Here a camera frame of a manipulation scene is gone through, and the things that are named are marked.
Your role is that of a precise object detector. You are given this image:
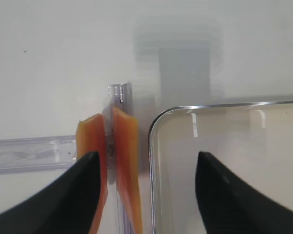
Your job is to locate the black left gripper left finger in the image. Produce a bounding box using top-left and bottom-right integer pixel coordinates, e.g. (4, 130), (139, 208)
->
(0, 152), (100, 234)

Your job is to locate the clear acrylic left rack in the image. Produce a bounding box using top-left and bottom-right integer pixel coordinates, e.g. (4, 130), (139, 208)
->
(0, 83), (134, 234)

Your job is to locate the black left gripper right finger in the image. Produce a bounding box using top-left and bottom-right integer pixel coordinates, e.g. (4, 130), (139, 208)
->
(196, 152), (293, 234)

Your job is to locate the white rectangular metal tray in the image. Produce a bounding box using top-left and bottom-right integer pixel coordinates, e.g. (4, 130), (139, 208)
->
(148, 101), (293, 234)

